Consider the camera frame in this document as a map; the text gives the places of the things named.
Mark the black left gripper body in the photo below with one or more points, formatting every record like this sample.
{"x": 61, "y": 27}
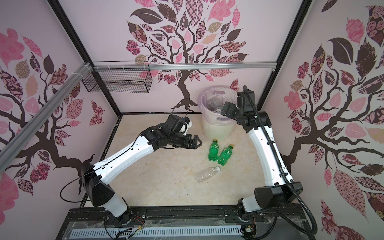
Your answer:
{"x": 178, "y": 140}

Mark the clear bottle white cap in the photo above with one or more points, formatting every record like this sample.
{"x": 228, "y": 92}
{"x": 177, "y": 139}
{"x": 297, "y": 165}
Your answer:
{"x": 206, "y": 174}

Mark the clear bottle green label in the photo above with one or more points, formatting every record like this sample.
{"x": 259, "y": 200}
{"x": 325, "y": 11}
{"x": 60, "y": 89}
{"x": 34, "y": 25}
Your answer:
{"x": 215, "y": 104}

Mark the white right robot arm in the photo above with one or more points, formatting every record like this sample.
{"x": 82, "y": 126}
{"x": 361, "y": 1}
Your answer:
{"x": 280, "y": 187}

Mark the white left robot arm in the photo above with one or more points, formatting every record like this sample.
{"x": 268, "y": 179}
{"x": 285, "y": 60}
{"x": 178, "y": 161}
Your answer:
{"x": 96, "y": 179}

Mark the white ribbed waste bin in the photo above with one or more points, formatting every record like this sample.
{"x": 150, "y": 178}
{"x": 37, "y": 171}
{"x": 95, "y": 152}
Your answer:
{"x": 220, "y": 129}

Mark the pink plastic bin liner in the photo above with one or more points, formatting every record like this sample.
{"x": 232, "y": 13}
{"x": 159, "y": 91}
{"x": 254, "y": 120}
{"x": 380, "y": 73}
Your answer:
{"x": 228, "y": 95}

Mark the green soda bottle left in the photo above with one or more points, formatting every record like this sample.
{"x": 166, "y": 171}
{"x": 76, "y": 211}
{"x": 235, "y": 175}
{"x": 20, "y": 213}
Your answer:
{"x": 213, "y": 151}

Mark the green soda bottle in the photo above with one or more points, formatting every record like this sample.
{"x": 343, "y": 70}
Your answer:
{"x": 225, "y": 155}
{"x": 213, "y": 151}

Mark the green soda bottle right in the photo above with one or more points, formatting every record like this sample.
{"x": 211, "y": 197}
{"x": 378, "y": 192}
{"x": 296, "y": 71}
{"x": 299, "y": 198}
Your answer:
{"x": 225, "y": 155}

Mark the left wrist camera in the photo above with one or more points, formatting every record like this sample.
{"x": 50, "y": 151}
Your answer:
{"x": 186, "y": 124}

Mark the black wire mesh basket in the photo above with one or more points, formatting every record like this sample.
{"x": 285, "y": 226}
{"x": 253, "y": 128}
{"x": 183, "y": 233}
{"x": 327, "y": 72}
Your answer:
{"x": 119, "y": 77}

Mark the silver aluminium rail back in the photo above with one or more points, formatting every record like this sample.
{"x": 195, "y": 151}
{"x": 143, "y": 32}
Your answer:
{"x": 198, "y": 66}

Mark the silver aluminium rail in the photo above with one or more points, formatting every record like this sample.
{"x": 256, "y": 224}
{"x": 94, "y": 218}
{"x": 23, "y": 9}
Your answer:
{"x": 198, "y": 66}
{"x": 12, "y": 149}

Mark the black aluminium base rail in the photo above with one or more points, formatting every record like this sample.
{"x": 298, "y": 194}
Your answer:
{"x": 147, "y": 215}

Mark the white slotted cable duct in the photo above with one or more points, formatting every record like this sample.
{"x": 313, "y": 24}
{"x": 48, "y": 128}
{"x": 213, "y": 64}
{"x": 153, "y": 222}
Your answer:
{"x": 155, "y": 232}

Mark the silver aluminium rail left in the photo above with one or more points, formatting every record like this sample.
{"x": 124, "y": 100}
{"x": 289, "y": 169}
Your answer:
{"x": 12, "y": 149}

